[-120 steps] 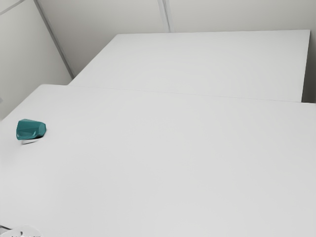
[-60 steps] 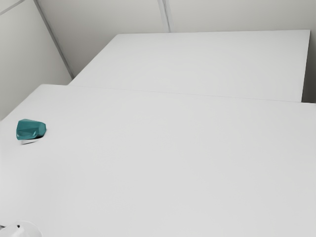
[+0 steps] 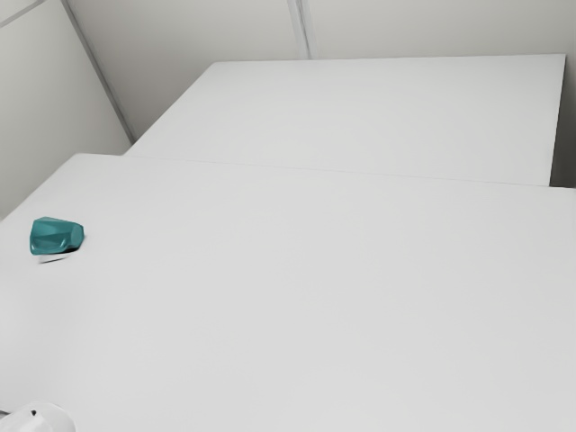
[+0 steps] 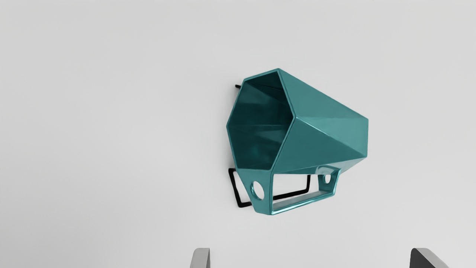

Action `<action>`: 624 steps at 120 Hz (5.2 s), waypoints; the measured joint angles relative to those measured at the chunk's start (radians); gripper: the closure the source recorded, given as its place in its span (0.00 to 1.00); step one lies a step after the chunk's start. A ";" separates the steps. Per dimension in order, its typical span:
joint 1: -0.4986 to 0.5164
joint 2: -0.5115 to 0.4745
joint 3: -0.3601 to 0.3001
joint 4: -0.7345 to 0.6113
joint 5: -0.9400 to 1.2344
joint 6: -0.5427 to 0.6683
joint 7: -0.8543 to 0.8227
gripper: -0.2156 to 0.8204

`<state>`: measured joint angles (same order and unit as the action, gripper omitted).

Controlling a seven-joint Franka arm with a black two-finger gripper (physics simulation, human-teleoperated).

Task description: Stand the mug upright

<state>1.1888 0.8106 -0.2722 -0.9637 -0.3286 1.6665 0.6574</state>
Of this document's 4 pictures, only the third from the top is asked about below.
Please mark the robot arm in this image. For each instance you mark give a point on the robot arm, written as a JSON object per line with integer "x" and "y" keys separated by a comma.
{"x": 38, "y": 418}

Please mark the teal faceted mug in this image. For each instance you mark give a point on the teal faceted mug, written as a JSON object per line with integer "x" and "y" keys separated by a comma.
{"x": 51, "y": 235}

